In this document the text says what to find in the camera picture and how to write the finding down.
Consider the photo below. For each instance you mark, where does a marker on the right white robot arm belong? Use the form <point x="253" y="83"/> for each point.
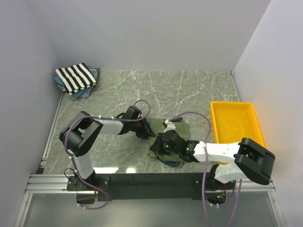
<point x="240" y="160"/>

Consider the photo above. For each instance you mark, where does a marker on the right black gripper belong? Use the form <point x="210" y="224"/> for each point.
<point x="156" y="147"/>

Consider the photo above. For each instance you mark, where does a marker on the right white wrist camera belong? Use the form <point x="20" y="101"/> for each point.
<point x="168" y="126"/>

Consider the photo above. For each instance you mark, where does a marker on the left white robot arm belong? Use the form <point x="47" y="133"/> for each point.
<point x="80" y="134"/>

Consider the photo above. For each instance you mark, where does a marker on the yellow plastic tray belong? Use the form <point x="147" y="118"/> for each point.
<point x="233" y="121"/>

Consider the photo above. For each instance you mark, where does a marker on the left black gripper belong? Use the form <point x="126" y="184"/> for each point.
<point x="146" y="132"/>

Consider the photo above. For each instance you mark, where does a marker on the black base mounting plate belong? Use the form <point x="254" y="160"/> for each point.
<point x="148" y="186"/>

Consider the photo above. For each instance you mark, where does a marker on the teal folded top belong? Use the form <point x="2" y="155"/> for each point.
<point x="60" y="84"/>

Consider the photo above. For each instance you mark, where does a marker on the olive green tank top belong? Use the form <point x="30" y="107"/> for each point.
<point x="157" y="126"/>

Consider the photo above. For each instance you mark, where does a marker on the black white striped folded top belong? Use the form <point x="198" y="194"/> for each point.
<point x="76" y="78"/>

